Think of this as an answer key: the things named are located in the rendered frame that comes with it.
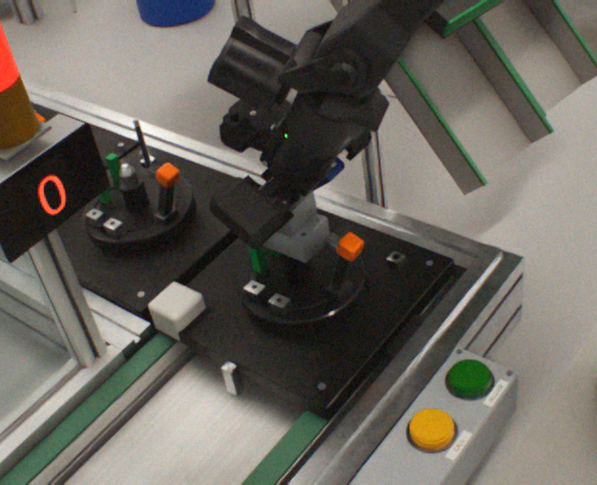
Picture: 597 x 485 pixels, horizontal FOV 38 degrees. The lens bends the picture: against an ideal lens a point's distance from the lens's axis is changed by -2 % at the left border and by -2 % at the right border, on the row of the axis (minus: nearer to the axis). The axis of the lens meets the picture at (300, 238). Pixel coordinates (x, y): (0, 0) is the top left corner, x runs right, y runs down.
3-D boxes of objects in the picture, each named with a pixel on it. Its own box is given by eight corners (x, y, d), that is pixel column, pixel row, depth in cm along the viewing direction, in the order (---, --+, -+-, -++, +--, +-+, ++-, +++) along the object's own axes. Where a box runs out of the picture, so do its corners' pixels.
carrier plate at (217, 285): (454, 271, 98) (454, 257, 97) (328, 421, 85) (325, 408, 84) (287, 207, 111) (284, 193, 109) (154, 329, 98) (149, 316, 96)
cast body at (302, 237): (331, 239, 92) (323, 185, 87) (306, 264, 89) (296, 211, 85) (269, 215, 96) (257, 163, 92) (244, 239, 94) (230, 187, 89)
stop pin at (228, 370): (245, 390, 93) (238, 365, 90) (237, 397, 92) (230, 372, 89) (235, 384, 93) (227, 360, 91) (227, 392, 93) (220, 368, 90)
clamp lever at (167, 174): (176, 211, 106) (180, 170, 100) (166, 220, 105) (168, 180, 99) (155, 193, 107) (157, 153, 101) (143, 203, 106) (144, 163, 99)
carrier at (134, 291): (277, 203, 112) (261, 120, 103) (145, 324, 99) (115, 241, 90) (145, 153, 124) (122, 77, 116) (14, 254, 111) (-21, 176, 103)
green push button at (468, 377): (498, 380, 86) (498, 368, 84) (478, 409, 83) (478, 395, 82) (462, 365, 88) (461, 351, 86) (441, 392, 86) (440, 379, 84)
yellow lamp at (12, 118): (51, 124, 74) (32, 74, 70) (5, 156, 71) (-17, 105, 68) (15, 110, 76) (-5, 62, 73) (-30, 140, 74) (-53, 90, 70)
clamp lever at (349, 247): (351, 284, 92) (366, 241, 86) (340, 295, 91) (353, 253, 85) (324, 265, 93) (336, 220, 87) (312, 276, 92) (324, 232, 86)
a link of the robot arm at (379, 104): (402, 82, 75) (305, 31, 74) (381, 127, 72) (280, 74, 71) (373, 128, 81) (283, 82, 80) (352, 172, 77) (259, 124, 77)
